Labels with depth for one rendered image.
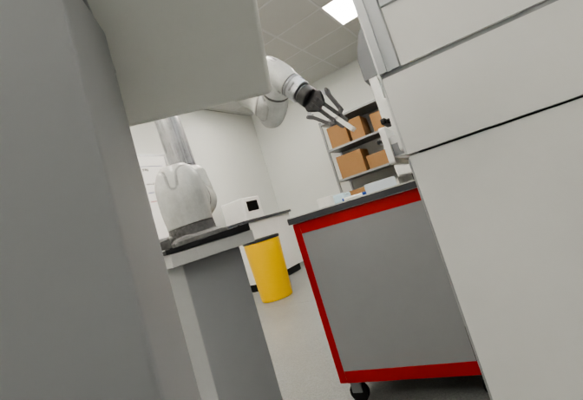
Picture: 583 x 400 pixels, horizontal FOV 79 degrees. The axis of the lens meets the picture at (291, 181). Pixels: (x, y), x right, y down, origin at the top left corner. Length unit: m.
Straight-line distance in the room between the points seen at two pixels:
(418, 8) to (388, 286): 0.97
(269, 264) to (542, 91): 3.32
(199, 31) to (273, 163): 5.97
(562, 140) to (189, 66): 0.52
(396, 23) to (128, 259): 0.55
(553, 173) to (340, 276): 0.94
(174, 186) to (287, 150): 5.11
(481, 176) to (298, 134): 5.60
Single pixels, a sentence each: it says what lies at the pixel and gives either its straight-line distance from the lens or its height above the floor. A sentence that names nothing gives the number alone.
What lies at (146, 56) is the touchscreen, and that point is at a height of 0.99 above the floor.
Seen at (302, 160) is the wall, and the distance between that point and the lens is 6.08.
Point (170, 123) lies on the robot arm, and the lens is 1.48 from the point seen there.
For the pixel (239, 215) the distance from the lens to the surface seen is 4.89.
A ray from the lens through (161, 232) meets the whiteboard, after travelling 4.54.
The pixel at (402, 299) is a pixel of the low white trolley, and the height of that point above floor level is 0.37.
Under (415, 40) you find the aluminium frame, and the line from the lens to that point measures 0.65.
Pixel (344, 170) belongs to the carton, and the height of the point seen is 1.20.
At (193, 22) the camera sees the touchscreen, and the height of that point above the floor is 1.01.
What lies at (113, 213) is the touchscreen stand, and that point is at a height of 0.80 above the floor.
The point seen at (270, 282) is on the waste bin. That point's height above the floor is 0.20.
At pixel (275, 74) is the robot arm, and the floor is 1.26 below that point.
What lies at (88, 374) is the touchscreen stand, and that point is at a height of 0.69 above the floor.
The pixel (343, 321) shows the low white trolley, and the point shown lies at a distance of 1.47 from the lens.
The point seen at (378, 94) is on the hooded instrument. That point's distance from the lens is 2.05.
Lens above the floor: 0.76
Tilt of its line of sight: 6 degrees up
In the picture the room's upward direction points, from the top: 17 degrees counter-clockwise
